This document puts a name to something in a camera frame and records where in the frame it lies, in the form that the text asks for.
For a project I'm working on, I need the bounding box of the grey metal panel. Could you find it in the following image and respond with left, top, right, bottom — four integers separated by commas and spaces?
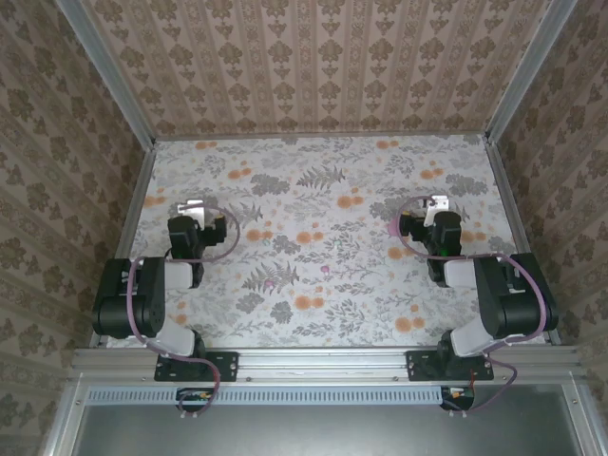
42, 382, 604, 456

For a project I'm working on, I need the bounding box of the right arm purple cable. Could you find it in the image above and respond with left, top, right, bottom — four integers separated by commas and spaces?
396, 195, 547, 419

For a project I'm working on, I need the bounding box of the left aluminium table side rail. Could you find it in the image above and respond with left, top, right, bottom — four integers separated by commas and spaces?
88, 140, 159, 351

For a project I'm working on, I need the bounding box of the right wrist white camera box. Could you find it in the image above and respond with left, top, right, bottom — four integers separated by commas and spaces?
423, 194, 450, 228

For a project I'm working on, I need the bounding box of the aluminium mounting rail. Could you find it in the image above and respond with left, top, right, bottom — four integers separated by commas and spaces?
70, 346, 583, 386

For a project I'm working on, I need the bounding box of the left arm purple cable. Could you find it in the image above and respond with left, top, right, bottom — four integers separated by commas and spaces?
125, 204, 241, 422

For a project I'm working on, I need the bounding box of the left aluminium frame post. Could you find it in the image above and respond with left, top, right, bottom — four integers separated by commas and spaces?
54, 0, 158, 148

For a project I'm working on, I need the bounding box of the aluminium table side rail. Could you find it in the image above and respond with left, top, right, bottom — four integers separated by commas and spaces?
88, 140, 159, 351
484, 135, 564, 346

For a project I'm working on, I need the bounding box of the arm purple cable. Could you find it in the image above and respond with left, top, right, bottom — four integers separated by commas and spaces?
396, 195, 547, 419
125, 204, 241, 422

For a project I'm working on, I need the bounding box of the right aluminium table side rail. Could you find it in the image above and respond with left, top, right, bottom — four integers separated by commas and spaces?
484, 135, 564, 346

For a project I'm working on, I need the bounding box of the aluminium frame post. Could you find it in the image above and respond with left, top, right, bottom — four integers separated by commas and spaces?
484, 0, 579, 143
54, 0, 158, 148

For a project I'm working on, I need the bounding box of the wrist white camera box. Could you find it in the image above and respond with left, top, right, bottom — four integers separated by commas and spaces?
423, 194, 450, 228
175, 198, 208, 228

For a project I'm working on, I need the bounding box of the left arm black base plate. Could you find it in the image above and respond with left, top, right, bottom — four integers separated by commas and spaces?
154, 350, 238, 383

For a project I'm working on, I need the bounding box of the right aluminium frame post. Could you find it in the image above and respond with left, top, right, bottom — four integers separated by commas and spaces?
484, 0, 579, 143

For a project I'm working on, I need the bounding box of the white slotted cable duct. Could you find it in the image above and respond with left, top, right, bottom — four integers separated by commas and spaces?
87, 385, 446, 406

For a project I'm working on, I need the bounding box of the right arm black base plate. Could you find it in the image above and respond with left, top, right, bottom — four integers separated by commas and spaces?
407, 350, 494, 383

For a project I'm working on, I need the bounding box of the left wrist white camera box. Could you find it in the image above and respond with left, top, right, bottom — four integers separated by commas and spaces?
175, 198, 208, 228

